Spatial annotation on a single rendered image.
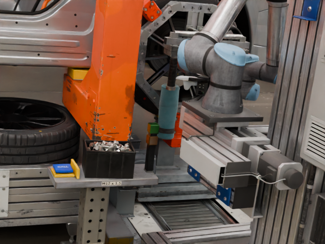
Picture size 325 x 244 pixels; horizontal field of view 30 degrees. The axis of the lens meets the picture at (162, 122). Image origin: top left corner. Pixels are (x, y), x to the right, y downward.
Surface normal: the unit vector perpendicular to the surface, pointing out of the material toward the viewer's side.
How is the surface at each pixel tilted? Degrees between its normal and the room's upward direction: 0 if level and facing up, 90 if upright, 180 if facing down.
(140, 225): 0
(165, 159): 90
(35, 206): 90
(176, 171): 0
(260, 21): 90
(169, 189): 90
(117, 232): 0
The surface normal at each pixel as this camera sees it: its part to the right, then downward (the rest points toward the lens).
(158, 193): 0.35, 0.29
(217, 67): -0.63, 0.15
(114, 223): 0.11, -0.95
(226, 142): -0.90, 0.02
